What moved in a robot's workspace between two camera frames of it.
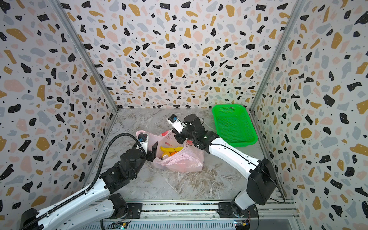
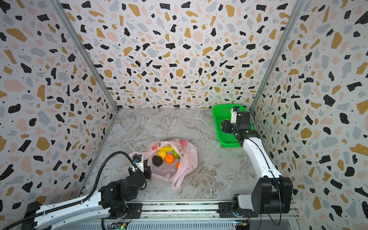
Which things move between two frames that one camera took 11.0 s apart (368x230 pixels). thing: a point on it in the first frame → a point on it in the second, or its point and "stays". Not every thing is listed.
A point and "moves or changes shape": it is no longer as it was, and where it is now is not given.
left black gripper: (152, 154) → (147, 170)
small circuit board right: (239, 225) stays
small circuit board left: (119, 225) stays
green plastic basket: (234, 125) stays
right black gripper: (178, 135) → (246, 118)
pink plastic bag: (189, 158) moves or changes shape
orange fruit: (172, 154) → (169, 158)
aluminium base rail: (206, 216) stays
